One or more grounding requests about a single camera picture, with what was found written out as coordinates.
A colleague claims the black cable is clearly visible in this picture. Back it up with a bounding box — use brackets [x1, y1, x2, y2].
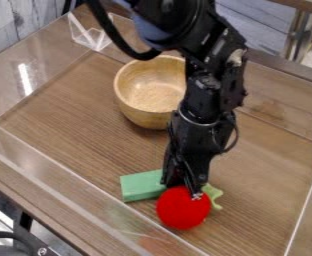
[85, 0, 164, 62]

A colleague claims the red felt strawberry toy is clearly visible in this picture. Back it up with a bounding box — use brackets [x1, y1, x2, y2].
[156, 184, 224, 230]

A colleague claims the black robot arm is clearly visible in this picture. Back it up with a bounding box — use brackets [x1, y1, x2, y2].
[124, 0, 247, 200]

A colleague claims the black table leg clamp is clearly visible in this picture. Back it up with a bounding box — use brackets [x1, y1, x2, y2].
[0, 212, 61, 256]

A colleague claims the metal chair frame background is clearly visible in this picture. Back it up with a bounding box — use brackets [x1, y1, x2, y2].
[282, 10, 312, 63]

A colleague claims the green rectangular block stick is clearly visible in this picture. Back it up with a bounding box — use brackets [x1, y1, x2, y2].
[120, 169, 165, 202]

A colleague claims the wooden brown bowl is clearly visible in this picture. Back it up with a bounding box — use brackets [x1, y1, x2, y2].
[113, 55, 185, 130]

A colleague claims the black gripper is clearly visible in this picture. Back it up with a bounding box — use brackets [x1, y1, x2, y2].
[160, 110, 239, 200]

